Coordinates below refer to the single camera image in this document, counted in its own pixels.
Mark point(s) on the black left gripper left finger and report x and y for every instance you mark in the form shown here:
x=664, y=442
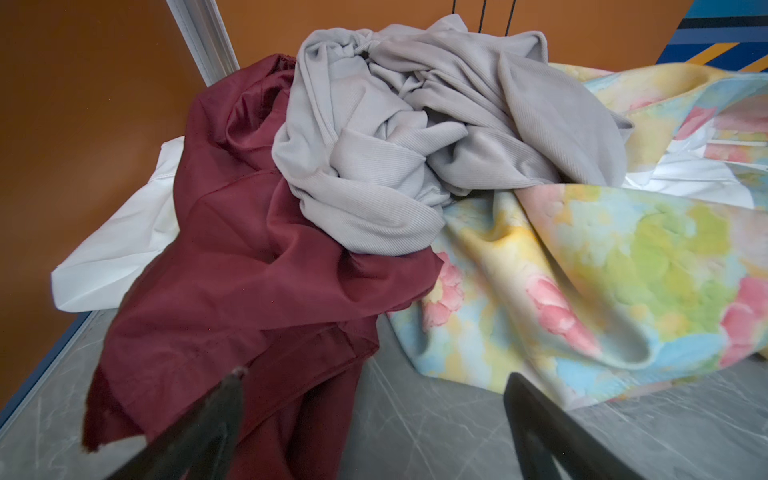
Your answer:
x=200, y=444

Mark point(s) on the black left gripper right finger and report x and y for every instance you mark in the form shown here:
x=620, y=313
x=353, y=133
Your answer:
x=547, y=440

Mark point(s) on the pastel floral cloth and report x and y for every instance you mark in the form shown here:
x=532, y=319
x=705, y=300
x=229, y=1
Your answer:
x=596, y=293

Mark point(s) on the maroon smooth cloth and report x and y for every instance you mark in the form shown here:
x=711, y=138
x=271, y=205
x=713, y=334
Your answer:
x=249, y=282

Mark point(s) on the white cloth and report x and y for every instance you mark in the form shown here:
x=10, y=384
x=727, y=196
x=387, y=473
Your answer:
x=100, y=271

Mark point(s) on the grey ribbed cloth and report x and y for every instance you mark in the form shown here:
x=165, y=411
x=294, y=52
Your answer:
x=383, y=128

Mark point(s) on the aluminium corner post left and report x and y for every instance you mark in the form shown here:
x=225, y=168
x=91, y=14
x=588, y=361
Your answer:
x=204, y=32

